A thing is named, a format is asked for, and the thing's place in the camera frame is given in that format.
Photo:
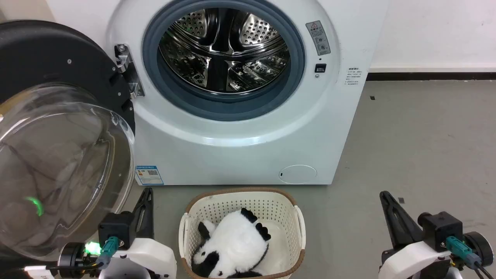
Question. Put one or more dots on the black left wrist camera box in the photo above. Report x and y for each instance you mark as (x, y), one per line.
(116, 228)

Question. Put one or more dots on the black door latch slot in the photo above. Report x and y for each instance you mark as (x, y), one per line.
(320, 68)

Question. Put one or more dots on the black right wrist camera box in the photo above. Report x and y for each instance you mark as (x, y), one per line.
(440, 230)

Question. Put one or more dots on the blue energy label sticker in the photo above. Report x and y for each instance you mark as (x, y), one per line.
(149, 175)

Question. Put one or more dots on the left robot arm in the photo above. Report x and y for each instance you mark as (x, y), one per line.
(71, 255)

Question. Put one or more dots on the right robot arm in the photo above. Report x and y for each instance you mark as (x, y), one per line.
(480, 248)

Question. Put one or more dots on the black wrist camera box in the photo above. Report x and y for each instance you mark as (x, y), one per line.
(440, 230)
(116, 228)

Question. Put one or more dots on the stainless steel washer drum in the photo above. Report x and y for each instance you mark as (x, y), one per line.
(223, 50)

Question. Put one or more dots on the black white panda plush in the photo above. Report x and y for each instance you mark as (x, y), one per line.
(232, 244)

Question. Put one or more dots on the grey warning sticker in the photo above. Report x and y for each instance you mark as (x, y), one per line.
(318, 38)

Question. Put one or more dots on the black round glass washer door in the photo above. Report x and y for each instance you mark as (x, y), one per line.
(58, 155)

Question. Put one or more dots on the round white filter cover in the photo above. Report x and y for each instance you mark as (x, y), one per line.
(297, 174)

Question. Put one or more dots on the small white text sticker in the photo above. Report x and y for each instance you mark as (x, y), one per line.
(352, 76)

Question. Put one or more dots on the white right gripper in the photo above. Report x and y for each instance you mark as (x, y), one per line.
(414, 259)

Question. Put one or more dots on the white front-load washing machine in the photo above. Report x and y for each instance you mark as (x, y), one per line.
(240, 155)

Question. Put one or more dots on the black wall baseboard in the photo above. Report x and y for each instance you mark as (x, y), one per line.
(430, 76)

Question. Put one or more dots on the metal door hinge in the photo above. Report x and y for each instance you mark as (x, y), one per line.
(126, 64)

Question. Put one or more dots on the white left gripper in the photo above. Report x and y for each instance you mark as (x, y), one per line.
(151, 255)

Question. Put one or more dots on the cream plastic laundry basket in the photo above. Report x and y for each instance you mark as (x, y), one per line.
(286, 217)

